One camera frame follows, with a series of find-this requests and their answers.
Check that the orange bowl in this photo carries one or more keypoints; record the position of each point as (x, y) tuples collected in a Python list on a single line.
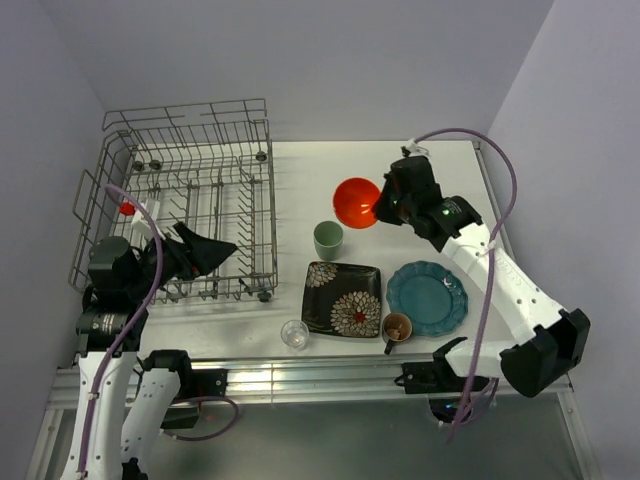
[(353, 202)]

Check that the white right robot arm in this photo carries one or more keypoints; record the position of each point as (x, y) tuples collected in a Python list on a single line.
[(547, 340)]

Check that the brown mug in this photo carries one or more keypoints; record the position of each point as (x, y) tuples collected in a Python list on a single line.
[(396, 328)]

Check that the light green cup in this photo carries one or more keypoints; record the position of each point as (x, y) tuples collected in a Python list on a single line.
[(328, 238)]

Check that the teal round plate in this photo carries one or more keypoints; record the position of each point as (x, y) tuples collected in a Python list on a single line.
[(431, 296)]

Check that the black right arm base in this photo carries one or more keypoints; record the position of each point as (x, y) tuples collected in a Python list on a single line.
[(446, 371)]

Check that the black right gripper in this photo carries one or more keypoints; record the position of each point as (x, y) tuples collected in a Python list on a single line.
[(381, 206)]

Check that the aluminium table front rail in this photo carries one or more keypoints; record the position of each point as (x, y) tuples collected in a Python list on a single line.
[(312, 380)]

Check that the grey wire dish rack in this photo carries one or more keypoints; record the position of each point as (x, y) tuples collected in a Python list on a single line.
[(209, 165)]

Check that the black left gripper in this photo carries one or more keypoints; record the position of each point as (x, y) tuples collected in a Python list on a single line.
[(198, 255)]

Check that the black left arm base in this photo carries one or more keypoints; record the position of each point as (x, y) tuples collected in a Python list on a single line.
[(182, 415)]

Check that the black square floral plate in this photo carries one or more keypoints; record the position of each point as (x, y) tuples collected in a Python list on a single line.
[(342, 300)]

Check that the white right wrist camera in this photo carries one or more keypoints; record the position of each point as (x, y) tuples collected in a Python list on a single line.
[(412, 148)]

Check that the clear drinking glass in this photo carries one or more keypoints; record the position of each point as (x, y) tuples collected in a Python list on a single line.
[(295, 334)]

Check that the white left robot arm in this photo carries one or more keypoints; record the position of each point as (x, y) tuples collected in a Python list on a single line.
[(122, 401)]

